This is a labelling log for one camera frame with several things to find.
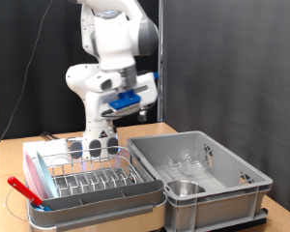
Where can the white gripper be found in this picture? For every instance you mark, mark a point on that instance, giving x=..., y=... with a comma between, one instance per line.
x=148, y=92

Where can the stainless steel bowl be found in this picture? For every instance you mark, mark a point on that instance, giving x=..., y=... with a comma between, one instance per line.
x=185, y=187

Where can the light blue plate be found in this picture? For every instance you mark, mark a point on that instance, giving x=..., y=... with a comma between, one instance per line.
x=47, y=177

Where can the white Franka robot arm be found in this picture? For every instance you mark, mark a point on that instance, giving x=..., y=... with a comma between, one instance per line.
x=116, y=38

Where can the clear wine glass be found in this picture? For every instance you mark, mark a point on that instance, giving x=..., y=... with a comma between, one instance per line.
x=193, y=161

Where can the vertical metal pole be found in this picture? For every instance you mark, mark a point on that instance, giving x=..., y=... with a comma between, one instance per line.
x=160, y=48

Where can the white box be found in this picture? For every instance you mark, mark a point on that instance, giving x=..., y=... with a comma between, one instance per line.
x=51, y=146

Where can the dark grey backdrop curtain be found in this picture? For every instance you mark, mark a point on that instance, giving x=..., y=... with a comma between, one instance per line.
x=232, y=64

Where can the grey plastic crate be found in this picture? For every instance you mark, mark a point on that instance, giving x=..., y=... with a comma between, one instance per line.
x=216, y=206

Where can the pink plate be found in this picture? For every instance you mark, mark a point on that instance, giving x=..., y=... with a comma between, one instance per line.
x=32, y=180

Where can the black backdrop curtain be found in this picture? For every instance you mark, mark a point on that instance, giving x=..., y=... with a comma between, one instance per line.
x=9, y=48

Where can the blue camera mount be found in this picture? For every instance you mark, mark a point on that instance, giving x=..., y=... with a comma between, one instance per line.
x=124, y=100

